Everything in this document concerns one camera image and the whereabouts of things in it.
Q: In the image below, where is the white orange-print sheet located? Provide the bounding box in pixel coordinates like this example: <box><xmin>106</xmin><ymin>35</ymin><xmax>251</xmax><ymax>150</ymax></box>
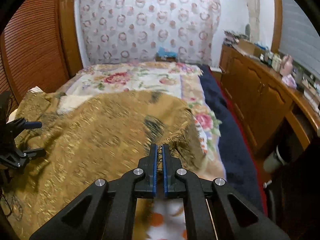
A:
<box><xmin>131</xmin><ymin>198</ymin><xmax>195</xmax><ymax>239</ymax></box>

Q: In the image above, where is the brown louvered wardrobe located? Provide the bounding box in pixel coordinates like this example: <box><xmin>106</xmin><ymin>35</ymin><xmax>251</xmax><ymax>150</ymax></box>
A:
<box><xmin>1</xmin><ymin>0</ymin><xmax>83</xmax><ymax>106</ymax></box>

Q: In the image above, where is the cardboard box on sideboard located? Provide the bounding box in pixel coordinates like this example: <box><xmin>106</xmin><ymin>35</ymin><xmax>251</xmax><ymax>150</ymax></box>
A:
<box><xmin>233</xmin><ymin>39</ymin><xmax>265</xmax><ymax>57</ymax></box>

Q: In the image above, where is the floral pink rose blanket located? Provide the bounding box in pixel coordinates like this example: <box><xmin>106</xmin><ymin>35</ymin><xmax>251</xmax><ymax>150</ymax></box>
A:
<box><xmin>57</xmin><ymin>62</ymin><xmax>226</xmax><ymax>179</ymax></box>

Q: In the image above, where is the brown patterned garment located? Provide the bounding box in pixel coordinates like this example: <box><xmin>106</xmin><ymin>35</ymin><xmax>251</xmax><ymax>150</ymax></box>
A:
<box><xmin>2</xmin><ymin>90</ymin><xmax>226</xmax><ymax>239</ymax></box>

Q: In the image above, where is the long wooden sideboard cabinet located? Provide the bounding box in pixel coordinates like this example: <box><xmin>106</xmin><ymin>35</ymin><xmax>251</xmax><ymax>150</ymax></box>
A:
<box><xmin>220</xmin><ymin>45</ymin><xmax>319</xmax><ymax>153</ymax></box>

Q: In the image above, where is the stack of folded cloths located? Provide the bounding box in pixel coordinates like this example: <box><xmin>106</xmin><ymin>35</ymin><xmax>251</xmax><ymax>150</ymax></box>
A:
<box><xmin>223</xmin><ymin>30</ymin><xmax>247</xmax><ymax>46</ymax></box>

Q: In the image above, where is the navy blue blanket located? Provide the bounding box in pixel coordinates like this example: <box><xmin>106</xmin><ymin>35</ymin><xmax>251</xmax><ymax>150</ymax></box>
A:
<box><xmin>198</xmin><ymin>64</ymin><xmax>266</xmax><ymax>213</ymax></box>

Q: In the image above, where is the grey window roller blind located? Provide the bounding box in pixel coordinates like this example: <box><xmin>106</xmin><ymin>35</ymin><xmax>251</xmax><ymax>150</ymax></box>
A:
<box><xmin>279</xmin><ymin>0</ymin><xmax>319</xmax><ymax>78</ymax></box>

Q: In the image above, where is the blue item in box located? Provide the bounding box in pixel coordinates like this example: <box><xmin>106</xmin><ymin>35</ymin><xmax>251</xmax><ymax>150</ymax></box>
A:
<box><xmin>155</xmin><ymin>47</ymin><xmax>178</xmax><ymax>62</ymax></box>

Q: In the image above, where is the pink kettle jug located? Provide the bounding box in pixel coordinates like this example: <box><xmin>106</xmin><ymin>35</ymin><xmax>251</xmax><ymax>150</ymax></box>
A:
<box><xmin>279</xmin><ymin>55</ymin><xmax>293</xmax><ymax>76</ymax></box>

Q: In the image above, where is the beige tied window curtain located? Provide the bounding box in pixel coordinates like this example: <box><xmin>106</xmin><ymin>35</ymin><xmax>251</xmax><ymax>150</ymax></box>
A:
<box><xmin>246</xmin><ymin>0</ymin><xmax>260</xmax><ymax>43</ymax></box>

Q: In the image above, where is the pink circle patterned curtain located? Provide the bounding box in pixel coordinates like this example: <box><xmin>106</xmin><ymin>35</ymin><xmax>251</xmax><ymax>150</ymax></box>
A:
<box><xmin>79</xmin><ymin>0</ymin><xmax>221</xmax><ymax>64</ymax></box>

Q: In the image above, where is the pink tissue pack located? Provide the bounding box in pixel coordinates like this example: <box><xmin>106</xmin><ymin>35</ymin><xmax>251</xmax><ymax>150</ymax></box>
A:
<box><xmin>281</xmin><ymin>74</ymin><xmax>297</xmax><ymax>89</ymax></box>

